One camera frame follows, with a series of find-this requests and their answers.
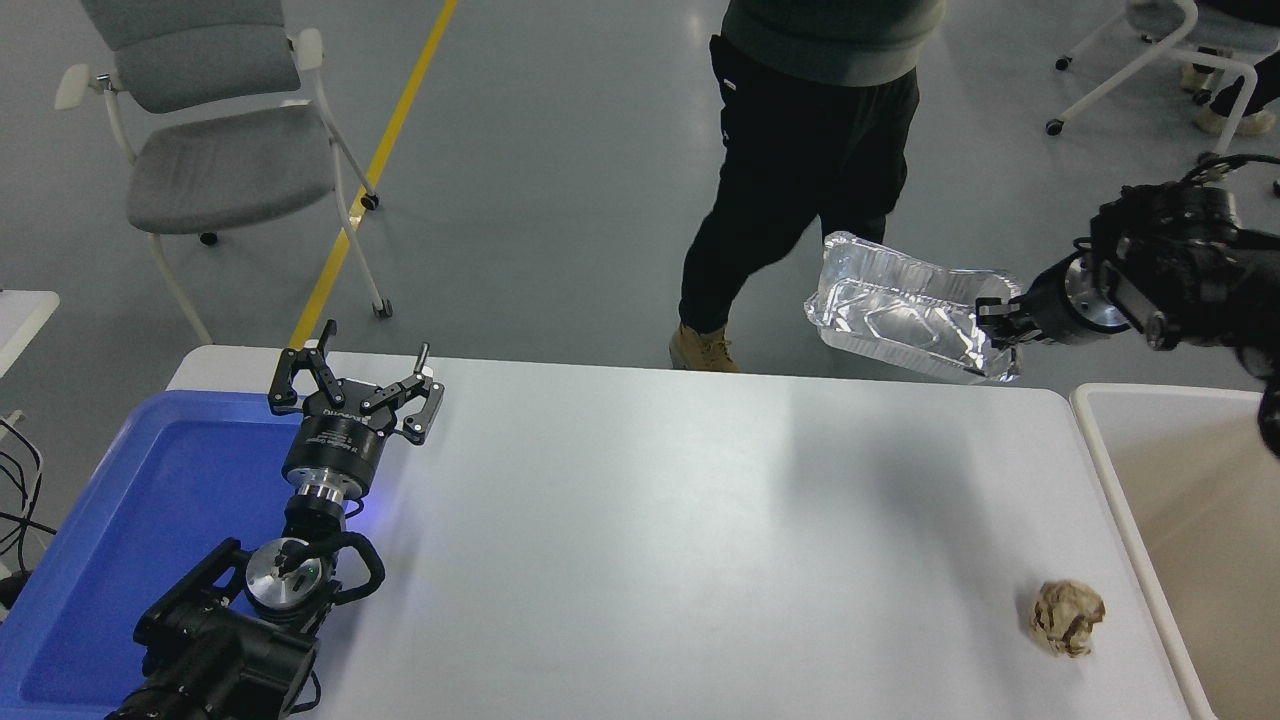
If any white frame wheeled chair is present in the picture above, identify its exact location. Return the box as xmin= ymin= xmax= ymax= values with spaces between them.
xmin=1045 ymin=0 xmax=1259 ymax=141

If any large pale bin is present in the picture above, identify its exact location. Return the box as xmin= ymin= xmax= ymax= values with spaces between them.
xmin=1070 ymin=383 xmax=1280 ymax=720

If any small white side table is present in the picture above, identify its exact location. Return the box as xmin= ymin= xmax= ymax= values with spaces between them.
xmin=0 ymin=290 xmax=61 ymax=381

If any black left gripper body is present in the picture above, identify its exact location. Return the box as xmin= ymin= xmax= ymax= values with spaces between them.
xmin=281 ymin=385 xmax=394 ymax=494

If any crumpled tan paper ball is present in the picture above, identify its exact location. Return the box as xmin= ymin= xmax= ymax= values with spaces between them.
xmin=1030 ymin=580 xmax=1107 ymax=659

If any silver foil tray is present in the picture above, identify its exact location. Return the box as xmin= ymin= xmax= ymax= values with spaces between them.
xmin=804 ymin=231 xmax=1023 ymax=386

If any grey chair white frame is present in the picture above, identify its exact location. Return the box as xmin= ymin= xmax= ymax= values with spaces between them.
xmin=55 ymin=0 xmax=393 ymax=346

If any black cable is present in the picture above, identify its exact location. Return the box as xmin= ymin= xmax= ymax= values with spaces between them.
xmin=0 ymin=415 xmax=56 ymax=561

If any blue plastic tray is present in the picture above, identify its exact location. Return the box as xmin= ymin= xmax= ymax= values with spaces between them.
xmin=0 ymin=388 xmax=396 ymax=720

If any person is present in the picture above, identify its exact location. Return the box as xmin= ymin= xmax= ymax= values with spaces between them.
xmin=668 ymin=0 xmax=946 ymax=374
xmin=1180 ymin=0 xmax=1280 ymax=138

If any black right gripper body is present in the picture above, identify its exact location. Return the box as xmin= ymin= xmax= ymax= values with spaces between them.
xmin=1015 ymin=255 xmax=1087 ymax=348

